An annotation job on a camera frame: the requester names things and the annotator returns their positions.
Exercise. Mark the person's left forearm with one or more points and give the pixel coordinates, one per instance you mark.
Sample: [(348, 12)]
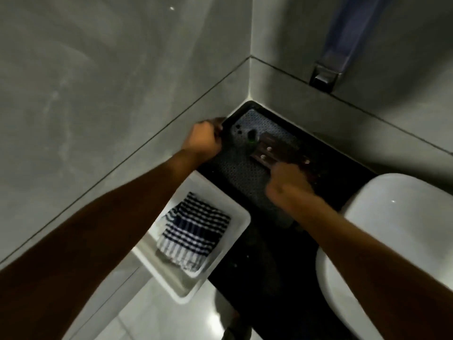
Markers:
[(88, 251)]

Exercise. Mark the person's left hand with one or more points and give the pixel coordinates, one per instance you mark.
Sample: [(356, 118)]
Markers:
[(203, 141)]

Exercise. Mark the blue white striped cloth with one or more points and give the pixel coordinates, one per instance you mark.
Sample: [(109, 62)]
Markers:
[(194, 231)]

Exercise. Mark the person's right fingers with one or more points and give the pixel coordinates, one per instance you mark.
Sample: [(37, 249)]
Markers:
[(275, 190)]

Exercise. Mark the white plastic basket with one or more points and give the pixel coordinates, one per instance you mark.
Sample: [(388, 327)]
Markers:
[(226, 208)]

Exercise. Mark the gray textured mat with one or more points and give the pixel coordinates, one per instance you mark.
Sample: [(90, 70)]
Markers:
[(244, 173)]

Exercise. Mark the brown wooden holder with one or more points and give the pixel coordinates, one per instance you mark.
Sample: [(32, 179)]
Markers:
[(274, 152)]

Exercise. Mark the chrome wall fixture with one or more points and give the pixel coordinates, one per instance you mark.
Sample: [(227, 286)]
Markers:
[(339, 49)]

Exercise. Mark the person's left fingers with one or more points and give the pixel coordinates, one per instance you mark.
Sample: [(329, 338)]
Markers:
[(215, 126)]

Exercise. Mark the person's right hand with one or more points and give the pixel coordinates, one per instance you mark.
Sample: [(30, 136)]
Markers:
[(288, 185)]

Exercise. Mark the person's right forearm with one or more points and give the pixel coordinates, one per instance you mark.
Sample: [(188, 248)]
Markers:
[(371, 265)]

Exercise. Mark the black tray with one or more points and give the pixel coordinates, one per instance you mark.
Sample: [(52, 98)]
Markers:
[(279, 251)]

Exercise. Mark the white ceramic basin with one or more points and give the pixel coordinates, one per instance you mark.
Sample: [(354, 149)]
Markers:
[(400, 223)]

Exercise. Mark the small dark green-tipped object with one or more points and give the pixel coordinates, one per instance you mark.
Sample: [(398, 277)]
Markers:
[(252, 137)]

